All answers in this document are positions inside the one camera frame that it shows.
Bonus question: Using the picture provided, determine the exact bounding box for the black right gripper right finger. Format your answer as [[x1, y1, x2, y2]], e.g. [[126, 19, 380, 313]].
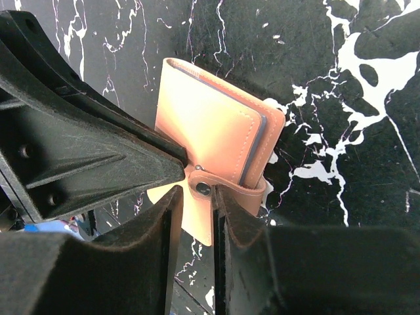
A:
[[212, 185, 419, 314]]

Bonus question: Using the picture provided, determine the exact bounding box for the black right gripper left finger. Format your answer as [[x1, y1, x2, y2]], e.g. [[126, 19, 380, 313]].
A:
[[1, 185, 183, 314]]

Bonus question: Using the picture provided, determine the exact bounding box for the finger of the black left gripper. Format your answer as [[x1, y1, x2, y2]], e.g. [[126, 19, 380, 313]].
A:
[[1, 99, 184, 221], [1, 10, 188, 164]]

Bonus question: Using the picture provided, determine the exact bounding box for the pink leather card holder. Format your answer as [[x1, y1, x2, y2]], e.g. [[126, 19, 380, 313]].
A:
[[155, 58, 285, 246]]

